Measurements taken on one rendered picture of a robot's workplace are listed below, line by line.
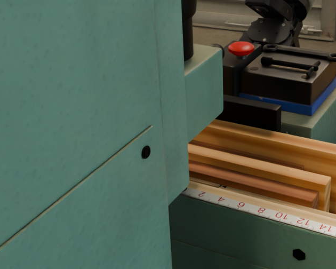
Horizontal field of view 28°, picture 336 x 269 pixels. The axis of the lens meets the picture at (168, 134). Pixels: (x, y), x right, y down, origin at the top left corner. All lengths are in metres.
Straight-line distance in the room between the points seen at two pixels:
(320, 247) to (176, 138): 0.16
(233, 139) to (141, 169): 0.32
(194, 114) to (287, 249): 0.15
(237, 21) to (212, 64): 3.26
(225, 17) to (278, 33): 2.79
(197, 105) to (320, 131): 0.19
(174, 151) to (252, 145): 0.19
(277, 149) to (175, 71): 0.22
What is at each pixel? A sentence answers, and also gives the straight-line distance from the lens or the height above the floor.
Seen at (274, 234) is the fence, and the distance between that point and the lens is 0.60.
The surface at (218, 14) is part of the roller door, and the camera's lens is 3.92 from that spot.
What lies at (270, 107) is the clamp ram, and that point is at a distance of 0.70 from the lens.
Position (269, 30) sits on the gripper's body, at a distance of 1.14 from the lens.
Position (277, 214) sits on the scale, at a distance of 0.60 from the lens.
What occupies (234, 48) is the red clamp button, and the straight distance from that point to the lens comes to 0.78.
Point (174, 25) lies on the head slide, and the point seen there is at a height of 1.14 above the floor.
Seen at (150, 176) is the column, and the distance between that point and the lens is 0.41.
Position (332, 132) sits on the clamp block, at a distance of 0.82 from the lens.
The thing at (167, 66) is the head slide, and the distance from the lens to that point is 0.49.
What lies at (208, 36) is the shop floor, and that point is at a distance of 3.82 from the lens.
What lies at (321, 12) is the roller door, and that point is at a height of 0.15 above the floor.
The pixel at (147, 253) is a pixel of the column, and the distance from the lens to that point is 0.43.
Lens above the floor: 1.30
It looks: 28 degrees down
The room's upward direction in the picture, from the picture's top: 4 degrees counter-clockwise
